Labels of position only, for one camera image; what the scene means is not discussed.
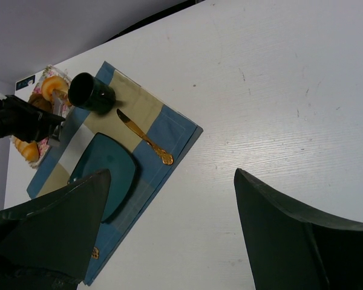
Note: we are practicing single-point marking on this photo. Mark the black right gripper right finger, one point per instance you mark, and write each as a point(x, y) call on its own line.
point(291, 245)

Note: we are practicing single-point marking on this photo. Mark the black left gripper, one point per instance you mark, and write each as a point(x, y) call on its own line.
point(25, 121)

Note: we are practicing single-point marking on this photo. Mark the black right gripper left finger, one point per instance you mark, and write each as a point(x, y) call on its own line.
point(47, 242)

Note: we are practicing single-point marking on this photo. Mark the metal tongs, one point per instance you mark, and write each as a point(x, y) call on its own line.
point(59, 102)

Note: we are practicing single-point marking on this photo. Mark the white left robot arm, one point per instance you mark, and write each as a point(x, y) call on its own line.
point(25, 121)

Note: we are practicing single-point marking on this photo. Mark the chocolate croissant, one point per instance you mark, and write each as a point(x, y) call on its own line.
point(38, 101)

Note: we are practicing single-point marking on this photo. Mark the orange croissant left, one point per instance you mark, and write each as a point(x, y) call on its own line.
point(29, 151)

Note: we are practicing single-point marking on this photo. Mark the orange croissant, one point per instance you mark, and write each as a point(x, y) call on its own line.
point(29, 151)
point(55, 83)

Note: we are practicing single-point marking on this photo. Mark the orange croissant right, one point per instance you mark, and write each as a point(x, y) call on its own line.
point(55, 83)

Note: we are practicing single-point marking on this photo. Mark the floral tray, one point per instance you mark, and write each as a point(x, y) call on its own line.
point(43, 145)

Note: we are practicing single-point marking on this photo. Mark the dark green mug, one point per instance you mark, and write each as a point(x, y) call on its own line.
point(89, 93)

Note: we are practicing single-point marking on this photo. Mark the teal square plate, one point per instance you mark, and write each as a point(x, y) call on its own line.
point(104, 152)

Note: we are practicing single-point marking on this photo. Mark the gold knife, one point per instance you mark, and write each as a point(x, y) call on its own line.
point(166, 157)

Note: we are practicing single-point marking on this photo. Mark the blue beige checked placemat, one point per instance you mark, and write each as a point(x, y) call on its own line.
point(167, 128)

